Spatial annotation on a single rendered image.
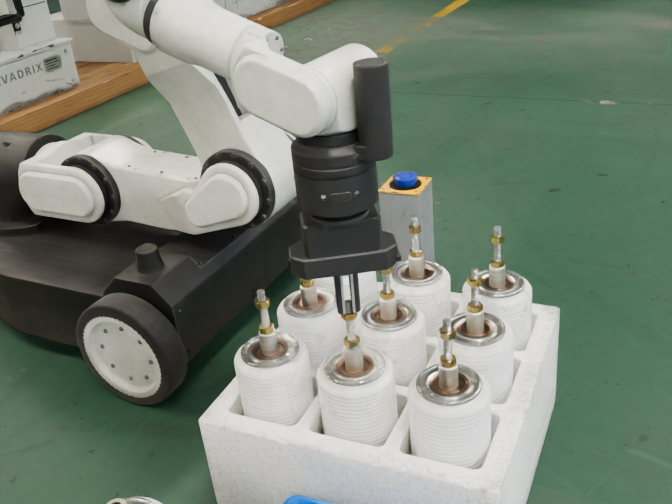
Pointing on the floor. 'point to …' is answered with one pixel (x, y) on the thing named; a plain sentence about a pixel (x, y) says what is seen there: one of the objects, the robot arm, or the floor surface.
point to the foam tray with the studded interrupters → (231, 464)
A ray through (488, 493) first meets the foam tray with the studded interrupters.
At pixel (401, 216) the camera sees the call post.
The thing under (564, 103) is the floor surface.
